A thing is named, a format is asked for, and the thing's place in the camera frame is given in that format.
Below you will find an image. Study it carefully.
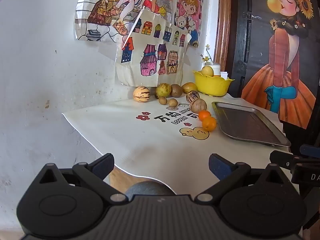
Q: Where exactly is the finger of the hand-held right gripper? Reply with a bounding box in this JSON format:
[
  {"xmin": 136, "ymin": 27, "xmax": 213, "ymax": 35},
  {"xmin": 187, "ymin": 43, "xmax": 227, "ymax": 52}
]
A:
[
  {"xmin": 299, "ymin": 144, "xmax": 320, "ymax": 157},
  {"xmin": 269, "ymin": 150, "xmax": 302, "ymax": 173}
]

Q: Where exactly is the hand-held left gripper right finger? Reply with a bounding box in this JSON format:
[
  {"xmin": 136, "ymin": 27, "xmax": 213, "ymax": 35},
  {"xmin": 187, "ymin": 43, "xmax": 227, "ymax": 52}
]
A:
[{"xmin": 194, "ymin": 154, "xmax": 292, "ymax": 204}]

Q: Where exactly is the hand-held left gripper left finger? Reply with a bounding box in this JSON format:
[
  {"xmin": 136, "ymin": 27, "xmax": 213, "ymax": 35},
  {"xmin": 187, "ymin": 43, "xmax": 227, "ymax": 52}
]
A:
[{"xmin": 32, "ymin": 153, "xmax": 128, "ymax": 204}]

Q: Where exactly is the small orange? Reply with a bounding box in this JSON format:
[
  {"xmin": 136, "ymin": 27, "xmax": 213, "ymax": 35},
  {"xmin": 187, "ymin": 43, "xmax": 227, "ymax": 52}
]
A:
[
  {"xmin": 198, "ymin": 110, "xmax": 212, "ymax": 121},
  {"xmin": 202, "ymin": 116, "xmax": 217, "ymax": 132}
]

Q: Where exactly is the metal tray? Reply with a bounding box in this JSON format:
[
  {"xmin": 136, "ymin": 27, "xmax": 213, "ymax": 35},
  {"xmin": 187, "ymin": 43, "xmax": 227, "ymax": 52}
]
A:
[{"xmin": 212, "ymin": 101, "xmax": 292, "ymax": 147}]

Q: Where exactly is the brown round fruit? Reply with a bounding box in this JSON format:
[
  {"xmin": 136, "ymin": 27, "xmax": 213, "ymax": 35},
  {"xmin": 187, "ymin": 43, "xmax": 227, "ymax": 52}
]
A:
[{"xmin": 190, "ymin": 99, "xmax": 208, "ymax": 114}]

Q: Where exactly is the dark striped small melon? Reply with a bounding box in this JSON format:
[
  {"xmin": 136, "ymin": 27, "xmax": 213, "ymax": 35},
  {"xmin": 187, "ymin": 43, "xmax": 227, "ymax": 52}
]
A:
[{"xmin": 186, "ymin": 91, "xmax": 200, "ymax": 104}]

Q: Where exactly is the tan potato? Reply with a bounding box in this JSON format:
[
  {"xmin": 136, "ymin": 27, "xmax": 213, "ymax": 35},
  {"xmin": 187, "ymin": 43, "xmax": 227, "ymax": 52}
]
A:
[{"xmin": 133, "ymin": 86, "xmax": 151, "ymax": 102}]

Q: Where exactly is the yellow mango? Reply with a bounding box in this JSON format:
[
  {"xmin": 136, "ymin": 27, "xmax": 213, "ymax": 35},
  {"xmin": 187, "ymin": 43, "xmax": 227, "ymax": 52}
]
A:
[{"xmin": 181, "ymin": 82, "xmax": 198, "ymax": 94}]

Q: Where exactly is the brown kiwi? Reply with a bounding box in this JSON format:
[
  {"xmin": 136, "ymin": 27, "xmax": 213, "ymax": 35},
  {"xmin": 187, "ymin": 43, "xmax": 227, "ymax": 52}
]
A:
[{"xmin": 170, "ymin": 84, "xmax": 183, "ymax": 98}]

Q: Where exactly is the wooden table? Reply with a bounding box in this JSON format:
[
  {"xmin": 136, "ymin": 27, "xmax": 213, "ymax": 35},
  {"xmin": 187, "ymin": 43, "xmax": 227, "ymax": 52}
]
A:
[{"xmin": 109, "ymin": 167, "xmax": 142, "ymax": 194}]

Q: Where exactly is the dark grey round object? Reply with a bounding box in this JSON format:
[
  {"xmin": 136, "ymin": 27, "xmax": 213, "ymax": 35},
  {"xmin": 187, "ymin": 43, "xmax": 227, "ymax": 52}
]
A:
[{"xmin": 124, "ymin": 180, "xmax": 177, "ymax": 197}]

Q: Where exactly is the white printed table cloth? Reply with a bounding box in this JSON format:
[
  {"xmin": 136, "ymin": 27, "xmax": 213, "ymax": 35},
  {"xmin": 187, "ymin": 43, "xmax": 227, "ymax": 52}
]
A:
[{"xmin": 61, "ymin": 92, "xmax": 304, "ymax": 195}]

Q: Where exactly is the orange dress girl poster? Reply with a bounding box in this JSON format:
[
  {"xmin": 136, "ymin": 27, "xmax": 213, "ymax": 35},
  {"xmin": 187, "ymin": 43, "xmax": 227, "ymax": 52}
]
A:
[{"xmin": 240, "ymin": 0, "xmax": 319, "ymax": 130}]

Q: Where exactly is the yellow plastic basket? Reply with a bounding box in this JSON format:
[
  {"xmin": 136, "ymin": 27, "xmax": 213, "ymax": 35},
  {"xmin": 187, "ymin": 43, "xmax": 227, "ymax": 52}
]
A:
[{"xmin": 192, "ymin": 70, "xmax": 235, "ymax": 97}]

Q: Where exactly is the white bottle vase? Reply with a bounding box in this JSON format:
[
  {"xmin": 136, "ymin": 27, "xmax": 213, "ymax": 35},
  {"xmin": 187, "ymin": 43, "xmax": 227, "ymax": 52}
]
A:
[{"xmin": 209, "ymin": 64, "xmax": 222, "ymax": 77}]

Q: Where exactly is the yellow flower sprig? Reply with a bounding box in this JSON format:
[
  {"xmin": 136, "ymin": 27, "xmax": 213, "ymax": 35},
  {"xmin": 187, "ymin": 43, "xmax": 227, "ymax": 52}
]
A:
[{"xmin": 201, "ymin": 44, "xmax": 213, "ymax": 64}]

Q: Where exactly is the colourful houses drawing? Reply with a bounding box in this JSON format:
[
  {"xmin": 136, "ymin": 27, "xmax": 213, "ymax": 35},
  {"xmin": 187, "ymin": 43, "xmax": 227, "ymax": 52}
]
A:
[{"xmin": 115, "ymin": 7, "xmax": 192, "ymax": 87}]

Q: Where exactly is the black door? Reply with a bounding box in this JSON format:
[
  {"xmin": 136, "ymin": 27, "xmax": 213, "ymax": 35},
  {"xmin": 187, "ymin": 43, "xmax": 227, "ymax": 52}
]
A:
[{"xmin": 226, "ymin": 0, "xmax": 320, "ymax": 155}]

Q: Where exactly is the boy with fan drawing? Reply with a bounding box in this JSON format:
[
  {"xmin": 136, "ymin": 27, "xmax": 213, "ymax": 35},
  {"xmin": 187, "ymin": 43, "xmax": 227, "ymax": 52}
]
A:
[{"xmin": 74, "ymin": 0, "xmax": 175, "ymax": 43}]

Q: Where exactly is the girl with teddy drawing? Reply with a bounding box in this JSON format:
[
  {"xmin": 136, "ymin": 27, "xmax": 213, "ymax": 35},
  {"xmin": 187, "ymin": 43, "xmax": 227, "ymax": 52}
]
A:
[{"xmin": 175, "ymin": 0, "xmax": 204, "ymax": 48}]

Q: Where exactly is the wooden door frame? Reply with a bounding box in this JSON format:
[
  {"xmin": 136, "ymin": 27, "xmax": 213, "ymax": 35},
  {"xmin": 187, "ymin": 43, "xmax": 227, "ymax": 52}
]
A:
[{"xmin": 214, "ymin": 0, "xmax": 232, "ymax": 72}]

